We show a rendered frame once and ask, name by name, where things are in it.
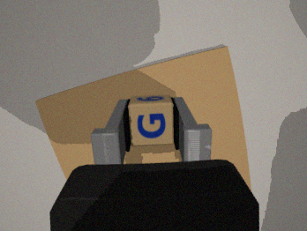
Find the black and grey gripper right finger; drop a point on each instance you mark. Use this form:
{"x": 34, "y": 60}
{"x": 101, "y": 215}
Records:
{"x": 194, "y": 141}

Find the tan flat mat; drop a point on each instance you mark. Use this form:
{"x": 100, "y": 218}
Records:
{"x": 206, "y": 82}

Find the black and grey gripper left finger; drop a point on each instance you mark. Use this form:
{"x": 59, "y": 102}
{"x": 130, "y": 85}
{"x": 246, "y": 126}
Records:
{"x": 112, "y": 142}

